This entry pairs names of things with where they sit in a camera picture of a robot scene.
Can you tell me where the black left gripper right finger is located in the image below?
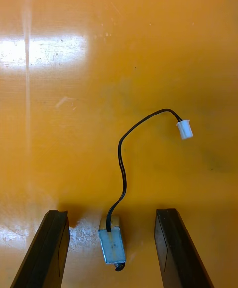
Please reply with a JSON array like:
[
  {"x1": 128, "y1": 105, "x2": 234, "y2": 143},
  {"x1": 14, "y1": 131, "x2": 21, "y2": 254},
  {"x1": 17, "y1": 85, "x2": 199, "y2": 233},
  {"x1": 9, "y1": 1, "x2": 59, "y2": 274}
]
[{"x1": 154, "y1": 208, "x2": 215, "y2": 288}]

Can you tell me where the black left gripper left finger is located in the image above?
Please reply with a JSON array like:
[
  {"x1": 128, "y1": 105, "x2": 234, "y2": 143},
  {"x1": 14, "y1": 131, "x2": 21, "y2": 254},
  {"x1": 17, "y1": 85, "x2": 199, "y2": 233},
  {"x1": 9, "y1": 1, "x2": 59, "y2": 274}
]
[{"x1": 9, "y1": 209, "x2": 70, "y2": 288}]

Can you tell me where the small metal solenoid black cable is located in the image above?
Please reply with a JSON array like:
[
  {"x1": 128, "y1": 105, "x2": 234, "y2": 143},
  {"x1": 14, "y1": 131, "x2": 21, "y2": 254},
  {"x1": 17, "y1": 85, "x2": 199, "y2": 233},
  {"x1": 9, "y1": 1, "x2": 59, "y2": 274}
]
[{"x1": 98, "y1": 108, "x2": 194, "y2": 273}]

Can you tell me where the yellow-orange plastic bin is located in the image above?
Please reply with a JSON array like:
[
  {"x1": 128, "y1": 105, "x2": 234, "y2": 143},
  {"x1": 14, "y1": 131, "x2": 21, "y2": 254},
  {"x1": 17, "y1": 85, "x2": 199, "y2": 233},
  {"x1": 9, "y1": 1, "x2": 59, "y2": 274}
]
[{"x1": 0, "y1": 0, "x2": 238, "y2": 288}]

